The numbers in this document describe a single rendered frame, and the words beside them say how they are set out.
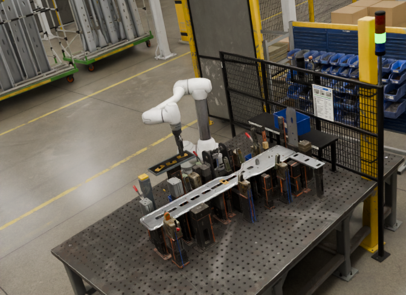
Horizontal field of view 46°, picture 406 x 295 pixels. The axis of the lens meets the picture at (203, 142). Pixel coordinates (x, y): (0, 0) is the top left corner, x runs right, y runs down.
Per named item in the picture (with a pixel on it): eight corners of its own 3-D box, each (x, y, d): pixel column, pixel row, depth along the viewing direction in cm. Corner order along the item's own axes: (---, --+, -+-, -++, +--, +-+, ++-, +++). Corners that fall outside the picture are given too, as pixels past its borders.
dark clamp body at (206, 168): (211, 212, 388) (203, 171, 371) (202, 206, 399) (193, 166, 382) (221, 207, 393) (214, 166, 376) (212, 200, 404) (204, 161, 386)
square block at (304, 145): (307, 184, 401) (304, 145, 385) (300, 180, 407) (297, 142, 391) (314, 179, 405) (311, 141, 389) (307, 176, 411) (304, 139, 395)
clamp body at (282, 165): (286, 206, 379) (282, 168, 363) (276, 200, 388) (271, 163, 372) (295, 201, 383) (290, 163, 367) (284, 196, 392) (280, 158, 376)
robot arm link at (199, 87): (198, 158, 448) (222, 155, 446) (197, 165, 433) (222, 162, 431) (187, 77, 421) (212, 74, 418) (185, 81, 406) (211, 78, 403)
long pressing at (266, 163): (153, 233, 327) (152, 231, 327) (137, 220, 345) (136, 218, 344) (298, 153, 391) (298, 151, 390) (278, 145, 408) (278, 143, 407)
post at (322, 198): (322, 201, 376) (321, 170, 363) (312, 196, 384) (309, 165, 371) (328, 197, 379) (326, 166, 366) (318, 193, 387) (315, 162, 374)
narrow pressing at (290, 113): (298, 147, 397) (295, 109, 382) (288, 143, 406) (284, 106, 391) (298, 147, 397) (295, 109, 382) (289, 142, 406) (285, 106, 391)
